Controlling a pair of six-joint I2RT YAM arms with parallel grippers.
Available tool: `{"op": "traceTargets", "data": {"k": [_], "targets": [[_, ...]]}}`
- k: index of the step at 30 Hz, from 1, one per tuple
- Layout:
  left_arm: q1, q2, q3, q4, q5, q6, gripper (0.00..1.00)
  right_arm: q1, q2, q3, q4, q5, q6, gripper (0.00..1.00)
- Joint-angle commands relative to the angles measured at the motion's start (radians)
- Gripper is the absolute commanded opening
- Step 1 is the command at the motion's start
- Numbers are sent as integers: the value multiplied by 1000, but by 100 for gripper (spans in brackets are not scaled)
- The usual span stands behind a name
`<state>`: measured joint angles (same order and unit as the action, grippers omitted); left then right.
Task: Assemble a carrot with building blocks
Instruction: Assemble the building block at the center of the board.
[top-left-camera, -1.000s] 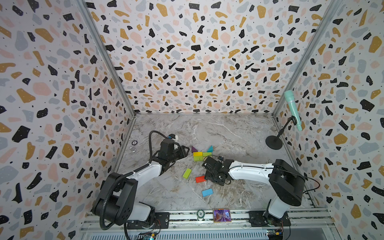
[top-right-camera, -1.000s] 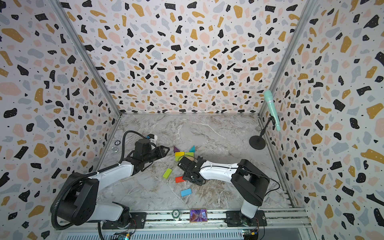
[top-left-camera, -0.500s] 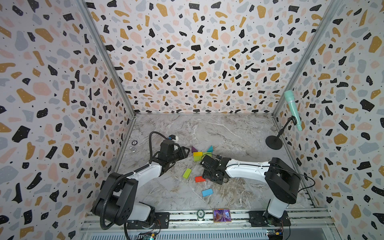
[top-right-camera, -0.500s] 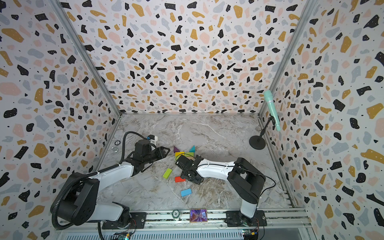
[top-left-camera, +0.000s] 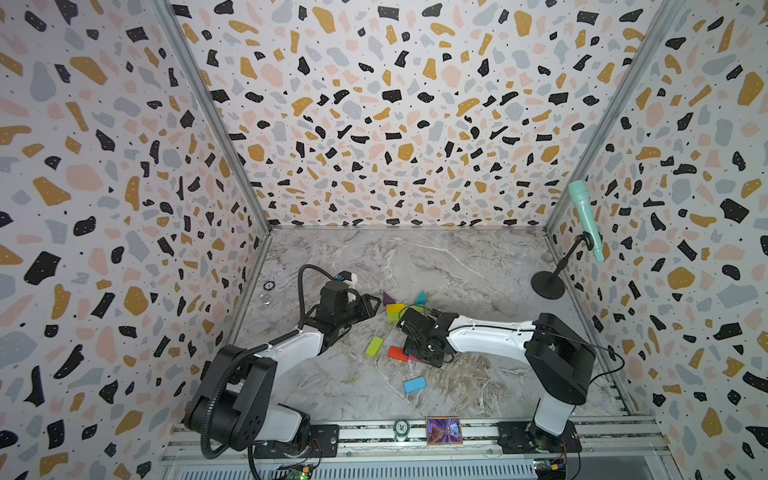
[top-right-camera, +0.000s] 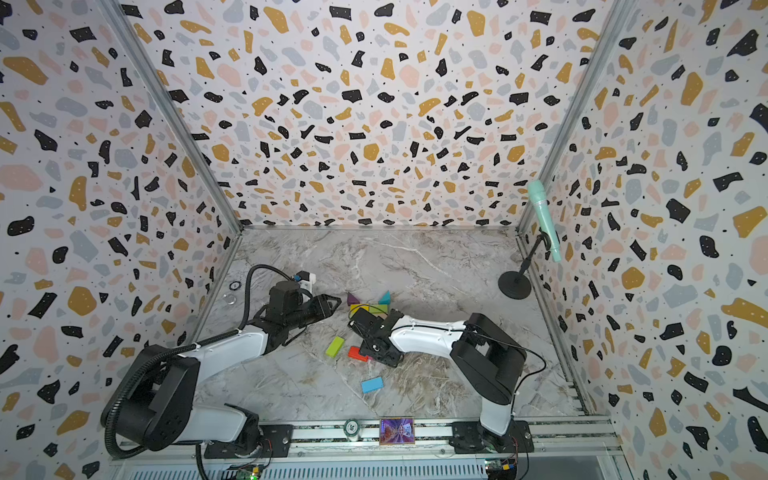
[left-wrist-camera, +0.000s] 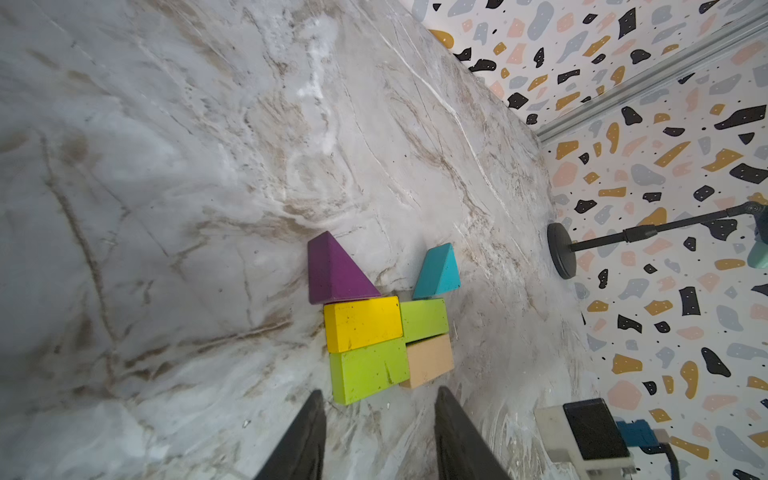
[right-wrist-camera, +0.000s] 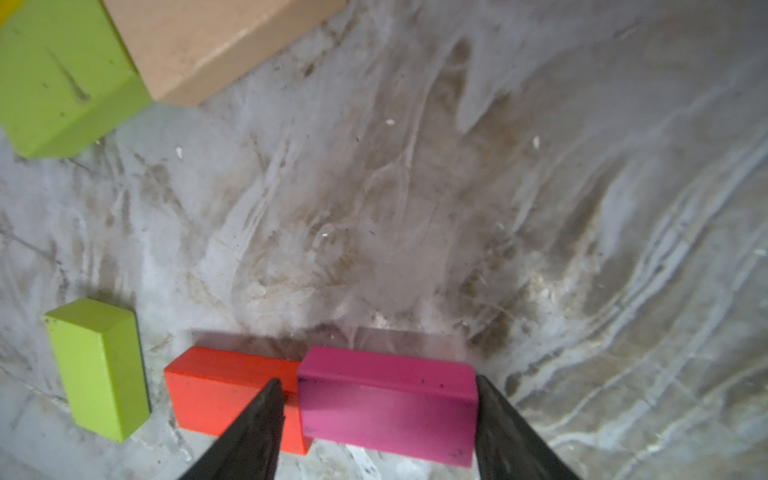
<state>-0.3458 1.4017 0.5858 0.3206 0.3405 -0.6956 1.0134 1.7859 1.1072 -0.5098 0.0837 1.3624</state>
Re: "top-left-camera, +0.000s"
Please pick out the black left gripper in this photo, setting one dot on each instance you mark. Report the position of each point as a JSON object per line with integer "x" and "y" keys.
{"x": 368, "y": 304}

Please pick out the aluminium corner post right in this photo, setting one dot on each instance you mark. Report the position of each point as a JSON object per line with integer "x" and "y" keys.
{"x": 660, "y": 26}

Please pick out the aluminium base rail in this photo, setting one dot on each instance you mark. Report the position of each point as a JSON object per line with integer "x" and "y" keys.
{"x": 607, "y": 448}

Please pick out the aluminium corner post left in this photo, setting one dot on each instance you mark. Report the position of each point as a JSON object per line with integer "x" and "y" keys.
{"x": 173, "y": 32}

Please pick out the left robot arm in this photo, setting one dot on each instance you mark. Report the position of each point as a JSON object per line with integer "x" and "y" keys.
{"x": 232, "y": 407}

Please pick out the mint green microphone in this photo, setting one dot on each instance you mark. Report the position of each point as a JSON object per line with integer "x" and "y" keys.
{"x": 579, "y": 196}

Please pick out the purple triangular block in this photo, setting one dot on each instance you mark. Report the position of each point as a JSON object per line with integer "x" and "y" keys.
{"x": 389, "y": 298}

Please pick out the red block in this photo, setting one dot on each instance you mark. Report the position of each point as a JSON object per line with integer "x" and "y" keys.
{"x": 397, "y": 354}

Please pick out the teal triangular block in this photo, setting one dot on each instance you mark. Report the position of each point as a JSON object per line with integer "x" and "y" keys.
{"x": 421, "y": 299}

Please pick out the aluminium corner post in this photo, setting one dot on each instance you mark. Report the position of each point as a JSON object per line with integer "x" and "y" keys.
{"x": 660, "y": 26}
{"x": 173, "y": 32}

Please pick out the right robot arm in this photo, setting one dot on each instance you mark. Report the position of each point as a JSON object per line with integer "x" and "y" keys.
{"x": 561, "y": 360}

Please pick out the yellow block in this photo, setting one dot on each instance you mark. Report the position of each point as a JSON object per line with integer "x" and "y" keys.
{"x": 395, "y": 309}

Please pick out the colourful small screen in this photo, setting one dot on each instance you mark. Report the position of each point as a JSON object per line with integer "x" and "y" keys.
{"x": 443, "y": 431}

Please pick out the light blue block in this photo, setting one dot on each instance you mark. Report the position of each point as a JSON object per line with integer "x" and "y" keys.
{"x": 414, "y": 385}

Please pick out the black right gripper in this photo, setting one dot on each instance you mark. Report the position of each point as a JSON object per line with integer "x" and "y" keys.
{"x": 409, "y": 347}

